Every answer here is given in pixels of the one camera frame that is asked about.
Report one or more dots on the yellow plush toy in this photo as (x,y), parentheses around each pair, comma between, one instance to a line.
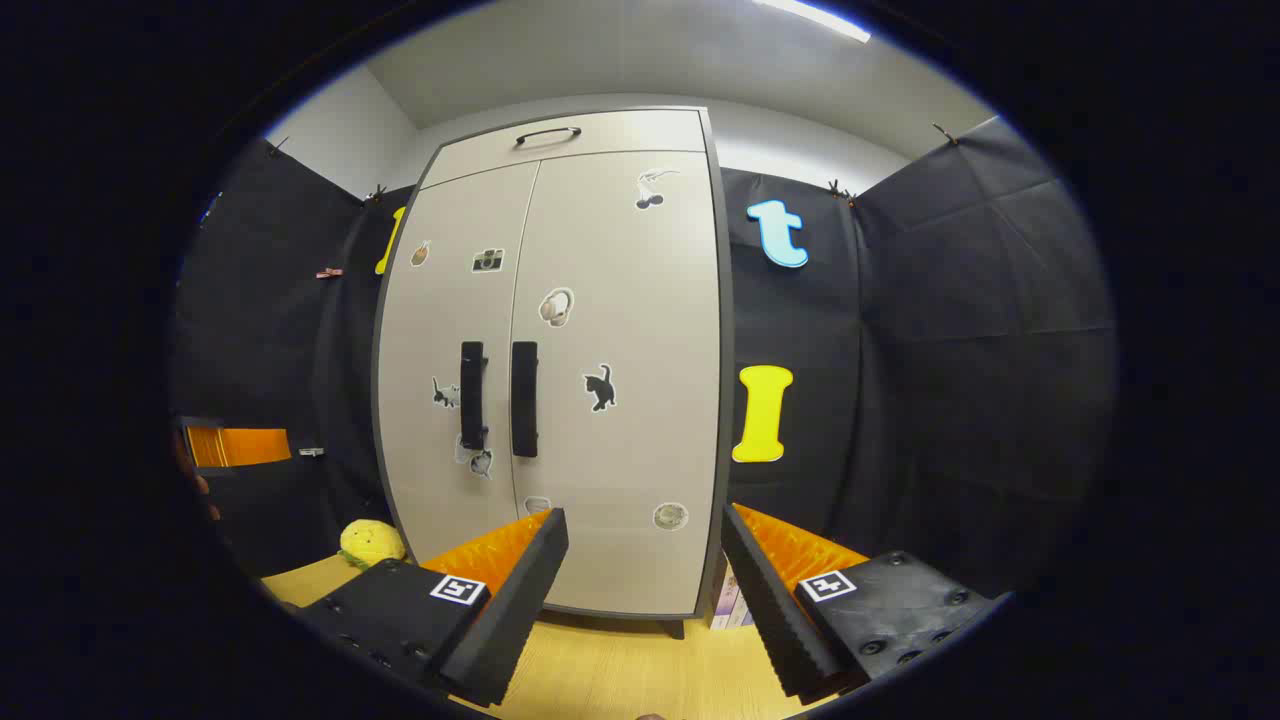
(372,543)

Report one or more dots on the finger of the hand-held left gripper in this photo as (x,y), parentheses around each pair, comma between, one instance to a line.
(240,446)

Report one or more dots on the grey cabinet drawer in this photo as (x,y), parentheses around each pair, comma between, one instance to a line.
(640,135)

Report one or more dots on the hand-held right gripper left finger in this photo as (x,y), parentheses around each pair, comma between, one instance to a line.
(510,610)

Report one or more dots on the grey cabinet door camera sticker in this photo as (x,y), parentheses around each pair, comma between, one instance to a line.
(440,320)

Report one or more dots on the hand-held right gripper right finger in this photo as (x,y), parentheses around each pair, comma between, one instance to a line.
(775,610)

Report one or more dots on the grey double-door shoe cabinet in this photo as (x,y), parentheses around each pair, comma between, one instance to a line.
(726,420)

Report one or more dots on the grey cabinet door headphone sticker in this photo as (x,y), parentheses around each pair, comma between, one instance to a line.
(640,450)

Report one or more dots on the pale printed box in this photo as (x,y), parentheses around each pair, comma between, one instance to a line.
(730,605)

